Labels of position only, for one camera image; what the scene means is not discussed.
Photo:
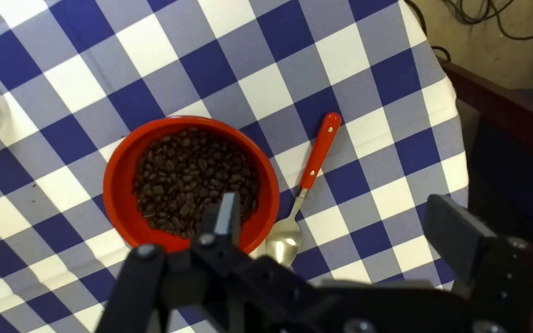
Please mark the blue white checkered tablecloth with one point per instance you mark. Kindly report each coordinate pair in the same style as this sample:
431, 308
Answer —
364, 131

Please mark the red bowl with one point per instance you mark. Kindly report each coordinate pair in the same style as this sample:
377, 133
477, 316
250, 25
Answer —
124, 186

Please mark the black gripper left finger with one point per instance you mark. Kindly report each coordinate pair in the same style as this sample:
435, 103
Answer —
226, 216

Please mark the office desk with dark side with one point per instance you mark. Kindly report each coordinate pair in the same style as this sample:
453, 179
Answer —
512, 142

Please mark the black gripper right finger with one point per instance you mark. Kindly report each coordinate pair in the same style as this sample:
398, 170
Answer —
457, 238

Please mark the dark coffee beans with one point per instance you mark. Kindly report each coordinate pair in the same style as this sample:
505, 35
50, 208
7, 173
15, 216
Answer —
185, 179

